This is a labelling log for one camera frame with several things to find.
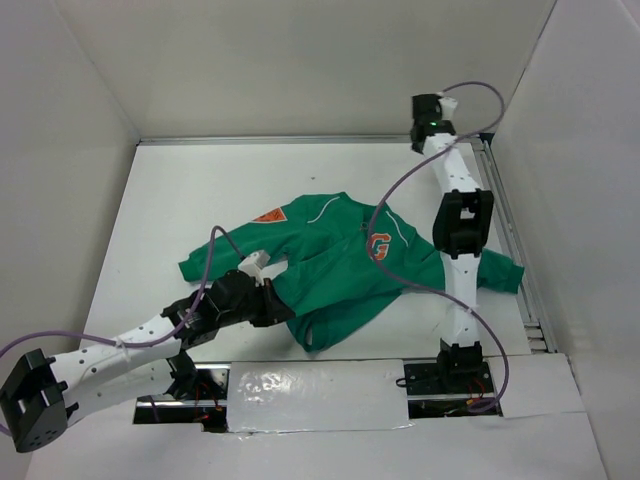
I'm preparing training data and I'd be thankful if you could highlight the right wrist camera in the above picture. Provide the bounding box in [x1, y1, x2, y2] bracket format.
[437, 92, 458, 121]

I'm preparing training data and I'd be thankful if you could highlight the aluminium frame rail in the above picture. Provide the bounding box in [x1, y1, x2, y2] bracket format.
[472, 134, 558, 354]

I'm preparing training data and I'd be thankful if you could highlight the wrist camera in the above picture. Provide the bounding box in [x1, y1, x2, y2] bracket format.
[237, 250, 270, 281]
[437, 92, 458, 121]

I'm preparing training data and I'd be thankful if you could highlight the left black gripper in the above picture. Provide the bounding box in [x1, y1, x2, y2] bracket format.
[218, 277, 294, 327]

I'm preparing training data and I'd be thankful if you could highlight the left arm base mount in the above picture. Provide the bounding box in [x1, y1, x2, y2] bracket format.
[133, 362, 231, 432]

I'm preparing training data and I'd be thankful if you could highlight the green jacket with white lining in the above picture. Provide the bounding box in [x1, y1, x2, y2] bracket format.
[177, 192, 525, 355]

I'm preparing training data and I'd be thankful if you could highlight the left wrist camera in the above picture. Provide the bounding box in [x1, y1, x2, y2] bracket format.
[237, 250, 270, 281]

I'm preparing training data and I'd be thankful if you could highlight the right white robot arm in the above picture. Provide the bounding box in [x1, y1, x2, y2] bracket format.
[410, 93, 494, 393]

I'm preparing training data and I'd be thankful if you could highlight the white taped cover plate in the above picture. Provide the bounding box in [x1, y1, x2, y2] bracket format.
[227, 360, 412, 433]

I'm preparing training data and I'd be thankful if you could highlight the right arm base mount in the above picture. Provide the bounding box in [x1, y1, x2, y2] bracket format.
[396, 360, 501, 420]

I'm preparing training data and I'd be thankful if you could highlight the purple cable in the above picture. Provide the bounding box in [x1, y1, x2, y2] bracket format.
[368, 80, 514, 415]
[0, 225, 251, 436]

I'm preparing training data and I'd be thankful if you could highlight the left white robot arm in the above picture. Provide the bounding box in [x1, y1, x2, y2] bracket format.
[1, 270, 294, 453]

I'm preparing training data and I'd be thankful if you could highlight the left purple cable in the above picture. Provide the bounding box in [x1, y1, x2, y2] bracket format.
[0, 225, 251, 436]

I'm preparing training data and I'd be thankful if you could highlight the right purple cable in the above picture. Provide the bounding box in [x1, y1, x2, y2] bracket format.
[368, 80, 514, 415]

